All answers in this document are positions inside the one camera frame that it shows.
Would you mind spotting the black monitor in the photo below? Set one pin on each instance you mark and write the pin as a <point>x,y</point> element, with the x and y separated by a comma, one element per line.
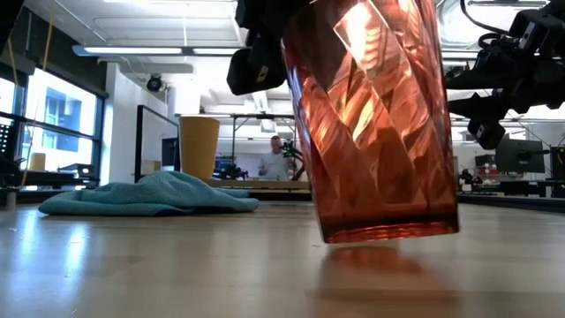
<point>518,156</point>

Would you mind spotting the red faceted glass tumbler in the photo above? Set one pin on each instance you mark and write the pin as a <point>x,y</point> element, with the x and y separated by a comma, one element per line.
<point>375,154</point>

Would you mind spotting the long ceiling light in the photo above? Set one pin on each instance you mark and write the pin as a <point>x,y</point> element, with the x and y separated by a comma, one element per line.
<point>132,50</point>

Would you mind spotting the person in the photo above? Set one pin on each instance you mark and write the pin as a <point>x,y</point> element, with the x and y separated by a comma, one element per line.
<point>273,167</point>

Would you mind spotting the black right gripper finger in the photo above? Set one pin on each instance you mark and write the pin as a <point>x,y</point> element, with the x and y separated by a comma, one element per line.
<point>476,77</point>
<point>485,108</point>

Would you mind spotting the black dome ceiling camera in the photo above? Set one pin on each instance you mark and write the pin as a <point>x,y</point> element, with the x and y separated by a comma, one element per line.
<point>154,83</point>

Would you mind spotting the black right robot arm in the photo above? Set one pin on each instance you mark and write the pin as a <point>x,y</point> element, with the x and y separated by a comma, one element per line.
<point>558,35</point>

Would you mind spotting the blue microfibre cloth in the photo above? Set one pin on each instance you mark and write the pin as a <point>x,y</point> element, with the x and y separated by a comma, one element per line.
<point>154,194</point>

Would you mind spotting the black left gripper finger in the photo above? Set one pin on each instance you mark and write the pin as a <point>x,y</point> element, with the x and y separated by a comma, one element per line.
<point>256,70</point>

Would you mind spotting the yellow plastic cup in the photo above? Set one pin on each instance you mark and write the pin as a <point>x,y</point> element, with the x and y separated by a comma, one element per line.
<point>198,150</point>

